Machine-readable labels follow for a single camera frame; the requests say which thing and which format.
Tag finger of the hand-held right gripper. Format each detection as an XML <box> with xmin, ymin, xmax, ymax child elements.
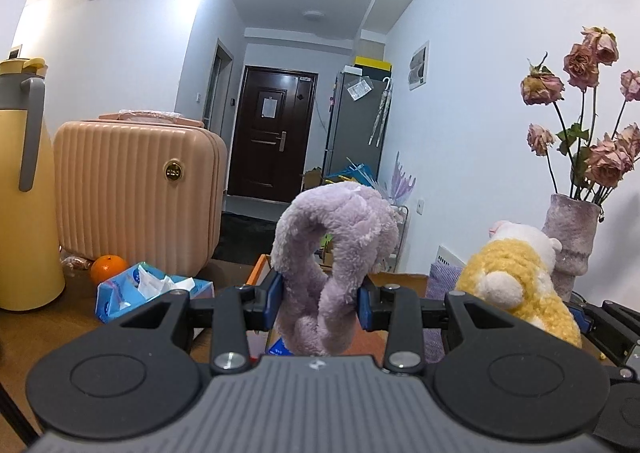
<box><xmin>601</xmin><ymin>299</ymin><xmax>640</xmax><ymax>331</ymax></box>
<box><xmin>570</xmin><ymin>305</ymin><xmax>640</xmax><ymax>370</ymax></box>

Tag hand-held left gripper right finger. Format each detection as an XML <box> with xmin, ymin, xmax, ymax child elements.
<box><xmin>356</xmin><ymin>276</ymin><xmax>523</xmax><ymax>377</ymax></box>

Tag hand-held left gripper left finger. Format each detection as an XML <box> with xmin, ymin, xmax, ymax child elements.
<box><xmin>117</xmin><ymin>273</ymin><xmax>286</xmax><ymax>377</ymax></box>

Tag orange-edged cardboard box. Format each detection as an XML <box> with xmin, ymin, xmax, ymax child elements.
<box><xmin>197</xmin><ymin>253</ymin><xmax>451</xmax><ymax>364</ymax></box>

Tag purple plush toy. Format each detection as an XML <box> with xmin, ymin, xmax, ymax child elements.
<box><xmin>270</xmin><ymin>184</ymin><xmax>401</xmax><ymax>356</ymax></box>

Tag yellow sheep plush toy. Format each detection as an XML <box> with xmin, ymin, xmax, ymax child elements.
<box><xmin>455</xmin><ymin>220</ymin><xmax>583</xmax><ymax>349</ymax></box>

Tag blue soft tissue pack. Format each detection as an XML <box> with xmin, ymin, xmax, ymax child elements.
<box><xmin>95</xmin><ymin>261</ymin><xmax>216</xmax><ymax>324</ymax></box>

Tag pink textured vase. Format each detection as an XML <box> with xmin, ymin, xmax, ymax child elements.
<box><xmin>542</xmin><ymin>194</ymin><xmax>603</xmax><ymax>301</ymax></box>

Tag white flat panel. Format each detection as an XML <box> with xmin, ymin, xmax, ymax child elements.
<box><xmin>437</xmin><ymin>245</ymin><xmax>468</xmax><ymax>266</ymax></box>

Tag small brown cardboard box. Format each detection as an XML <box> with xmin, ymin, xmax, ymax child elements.
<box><xmin>300</xmin><ymin>167</ymin><xmax>326</xmax><ymax>194</ymax></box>

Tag blue bags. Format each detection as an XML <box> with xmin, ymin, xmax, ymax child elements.
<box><xmin>325</xmin><ymin>160</ymin><xmax>378</xmax><ymax>189</ymax></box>

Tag dark brown door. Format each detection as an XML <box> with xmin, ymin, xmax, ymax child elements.
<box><xmin>227</xmin><ymin>64</ymin><xmax>319</xmax><ymax>204</ymax></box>

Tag bunch of dried roses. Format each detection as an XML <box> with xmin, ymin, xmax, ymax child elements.
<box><xmin>520</xmin><ymin>26</ymin><xmax>640</xmax><ymax>206</ymax></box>

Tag orange fruit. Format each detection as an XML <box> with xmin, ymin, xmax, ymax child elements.
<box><xmin>90</xmin><ymin>254</ymin><xmax>129</xmax><ymax>286</ymax></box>

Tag grey refrigerator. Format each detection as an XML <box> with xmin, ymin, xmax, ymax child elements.
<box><xmin>322</xmin><ymin>70</ymin><xmax>393</xmax><ymax>179</ymax></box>

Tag pink ribbed suitcase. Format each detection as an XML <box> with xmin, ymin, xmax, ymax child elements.
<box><xmin>52</xmin><ymin>109</ymin><xmax>228</xmax><ymax>276</ymax></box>

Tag hanging folded umbrellas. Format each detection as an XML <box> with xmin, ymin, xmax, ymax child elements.
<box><xmin>368</xmin><ymin>77</ymin><xmax>393</xmax><ymax>146</ymax></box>

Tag clear snack packet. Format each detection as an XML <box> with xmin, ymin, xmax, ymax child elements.
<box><xmin>60</xmin><ymin>255</ymin><xmax>96</xmax><ymax>276</ymax></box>

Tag grey side door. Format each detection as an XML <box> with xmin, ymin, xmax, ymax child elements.
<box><xmin>210</xmin><ymin>38</ymin><xmax>235</xmax><ymax>139</ymax></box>

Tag yellow box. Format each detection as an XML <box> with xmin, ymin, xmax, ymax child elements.
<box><xmin>354</xmin><ymin>54</ymin><xmax>392</xmax><ymax>73</ymax></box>

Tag yellow thermos jug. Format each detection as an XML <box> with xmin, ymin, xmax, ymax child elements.
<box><xmin>0</xmin><ymin>57</ymin><xmax>67</xmax><ymax>311</ymax></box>

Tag metal wire rack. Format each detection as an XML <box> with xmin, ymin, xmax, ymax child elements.
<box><xmin>387</xmin><ymin>206</ymin><xmax>409</xmax><ymax>274</ymax></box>

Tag purple wall decoration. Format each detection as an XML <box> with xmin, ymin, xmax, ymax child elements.
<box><xmin>390</xmin><ymin>152</ymin><xmax>417</xmax><ymax>206</ymax></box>

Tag wall poster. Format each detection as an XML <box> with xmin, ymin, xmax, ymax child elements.
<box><xmin>407</xmin><ymin>40</ymin><xmax>431</xmax><ymax>91</ymax></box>

